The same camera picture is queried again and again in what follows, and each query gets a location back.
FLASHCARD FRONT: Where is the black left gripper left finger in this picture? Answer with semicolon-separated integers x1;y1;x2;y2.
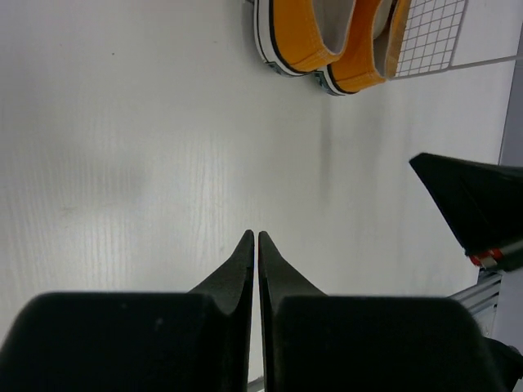
1;231;254;391

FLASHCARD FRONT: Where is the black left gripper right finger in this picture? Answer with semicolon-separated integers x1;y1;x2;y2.
258;232;505;391

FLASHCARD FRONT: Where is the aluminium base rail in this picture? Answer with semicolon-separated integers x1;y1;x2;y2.
449;270;503;338

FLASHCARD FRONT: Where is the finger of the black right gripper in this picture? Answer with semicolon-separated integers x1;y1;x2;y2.
409;153;522;270

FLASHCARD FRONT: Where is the white wire wooden shoe shelf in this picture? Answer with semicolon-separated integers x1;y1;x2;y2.
382;0;471;81

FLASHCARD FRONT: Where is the orange sneaker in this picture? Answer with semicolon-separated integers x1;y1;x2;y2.
253;0;356;77
314;0;411;96

